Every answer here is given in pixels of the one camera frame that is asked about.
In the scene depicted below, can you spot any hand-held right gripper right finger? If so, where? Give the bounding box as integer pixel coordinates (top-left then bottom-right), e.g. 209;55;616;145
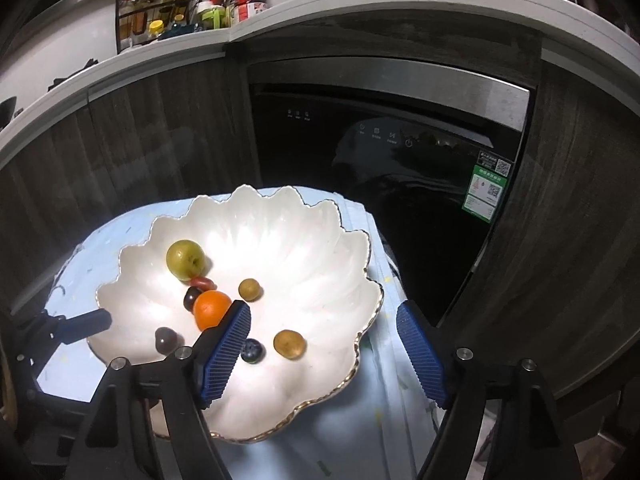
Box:
396;299;581;480

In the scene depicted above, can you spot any black dishwasher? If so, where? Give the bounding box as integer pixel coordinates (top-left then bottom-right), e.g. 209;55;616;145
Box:
245;57;538;328

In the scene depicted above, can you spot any brown-yellow round fruit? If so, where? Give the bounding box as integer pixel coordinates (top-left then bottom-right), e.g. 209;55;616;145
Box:
273;329;306;361

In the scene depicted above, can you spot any dark wood cabinet door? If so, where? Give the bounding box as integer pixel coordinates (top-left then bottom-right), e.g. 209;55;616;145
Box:
440;65;640;401
0;62;263;321

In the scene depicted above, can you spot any small orange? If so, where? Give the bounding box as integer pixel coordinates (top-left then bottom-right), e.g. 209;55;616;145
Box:
192;290;233;332

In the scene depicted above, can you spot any green handled container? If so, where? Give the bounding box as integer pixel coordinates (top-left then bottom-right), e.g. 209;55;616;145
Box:
195;1;226;30

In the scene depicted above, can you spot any black wire spice rack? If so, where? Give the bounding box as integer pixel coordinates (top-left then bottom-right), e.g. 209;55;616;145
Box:
116;0;203;55

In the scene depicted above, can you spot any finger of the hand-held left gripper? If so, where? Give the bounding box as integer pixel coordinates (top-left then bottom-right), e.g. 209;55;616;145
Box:
12;308;112;391

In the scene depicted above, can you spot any black stove grate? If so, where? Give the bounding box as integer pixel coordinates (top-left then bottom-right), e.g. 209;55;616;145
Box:
48;57;98;92

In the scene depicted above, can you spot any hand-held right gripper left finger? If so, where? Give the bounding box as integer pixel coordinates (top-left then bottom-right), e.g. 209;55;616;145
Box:
75;300;252;480

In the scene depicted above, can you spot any blueberry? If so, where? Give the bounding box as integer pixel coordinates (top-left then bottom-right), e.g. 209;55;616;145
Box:
241;338;264;365

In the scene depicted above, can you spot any dark purple round fruit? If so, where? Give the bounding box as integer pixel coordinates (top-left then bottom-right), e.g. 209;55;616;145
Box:
154;326;182;354

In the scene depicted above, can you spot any green round fruit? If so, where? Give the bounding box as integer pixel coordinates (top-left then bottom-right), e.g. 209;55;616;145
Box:
166;239;207;281

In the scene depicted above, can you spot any light blue printed cloth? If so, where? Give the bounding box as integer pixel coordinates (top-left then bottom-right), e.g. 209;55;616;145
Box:
37;186;451;480

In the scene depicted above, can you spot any green label sticker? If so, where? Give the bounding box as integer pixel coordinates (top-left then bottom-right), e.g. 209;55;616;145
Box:
460;152;514;221

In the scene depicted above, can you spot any teal box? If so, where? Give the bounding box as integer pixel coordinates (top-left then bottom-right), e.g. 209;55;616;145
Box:
162;22;206;41

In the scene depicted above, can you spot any white scalloped plate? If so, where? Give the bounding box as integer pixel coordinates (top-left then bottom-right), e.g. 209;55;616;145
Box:
87;185;385;443

